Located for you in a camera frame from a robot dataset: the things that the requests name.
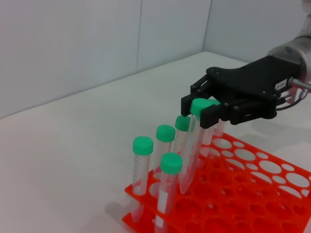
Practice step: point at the green capped clear test tube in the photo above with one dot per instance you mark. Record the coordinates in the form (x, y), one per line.
(165, 133)
(214, 102)
(171, 163)
(182, 122)
(143, 145)
(219, 128)
(200, 106)

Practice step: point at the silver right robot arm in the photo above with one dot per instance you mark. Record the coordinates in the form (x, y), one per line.
(298, 48)

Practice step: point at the orange plastic test tube rack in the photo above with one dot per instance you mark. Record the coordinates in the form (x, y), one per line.
(243, 194)

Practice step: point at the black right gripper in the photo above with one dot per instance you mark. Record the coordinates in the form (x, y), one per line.
(255, 80)

